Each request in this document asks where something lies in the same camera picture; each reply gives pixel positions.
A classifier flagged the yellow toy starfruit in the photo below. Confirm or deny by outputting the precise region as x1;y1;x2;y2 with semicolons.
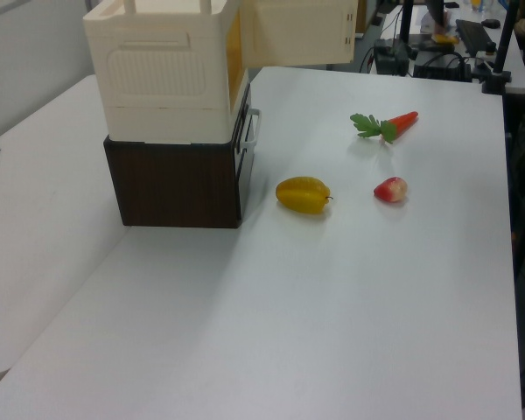
275;175;334;215

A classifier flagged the black monitor stand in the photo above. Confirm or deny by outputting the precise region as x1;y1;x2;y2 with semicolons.
397;0;417;49

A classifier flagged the cream plastic cabinet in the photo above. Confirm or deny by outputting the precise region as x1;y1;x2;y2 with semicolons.
82;0;251;145

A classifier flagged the black electronic box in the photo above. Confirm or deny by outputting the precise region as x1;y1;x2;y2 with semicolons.
373;38;412;77

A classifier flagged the dark brown wooden box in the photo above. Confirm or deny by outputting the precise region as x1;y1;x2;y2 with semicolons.
102;85;258;230

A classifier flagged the white drawer handle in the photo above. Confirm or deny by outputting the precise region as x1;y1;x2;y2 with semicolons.
240;108;263;150

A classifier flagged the black table clamp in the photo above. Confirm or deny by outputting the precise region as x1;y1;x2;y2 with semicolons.
473;60;513;95

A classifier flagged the cream cabinet door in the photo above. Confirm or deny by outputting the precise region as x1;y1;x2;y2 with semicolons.
239;0;359;69

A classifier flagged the black keyboard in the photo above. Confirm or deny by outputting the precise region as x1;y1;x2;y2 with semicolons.
454;18;496;56

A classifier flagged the black camera stand pole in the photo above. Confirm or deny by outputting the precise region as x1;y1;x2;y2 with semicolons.
493;0;520;75

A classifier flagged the red toy strawberry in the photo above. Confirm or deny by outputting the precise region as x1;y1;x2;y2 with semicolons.
373;176;410;204

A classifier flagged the orange toy carrot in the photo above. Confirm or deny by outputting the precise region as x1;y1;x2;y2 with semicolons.
349;110;419;145

